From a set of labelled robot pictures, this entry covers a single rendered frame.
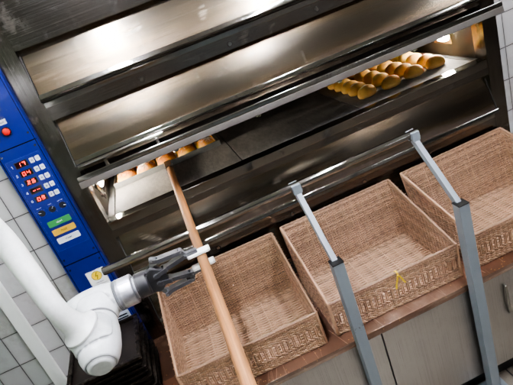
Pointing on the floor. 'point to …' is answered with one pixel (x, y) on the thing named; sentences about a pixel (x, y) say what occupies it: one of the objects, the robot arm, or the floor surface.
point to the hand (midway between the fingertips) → (201, 257)
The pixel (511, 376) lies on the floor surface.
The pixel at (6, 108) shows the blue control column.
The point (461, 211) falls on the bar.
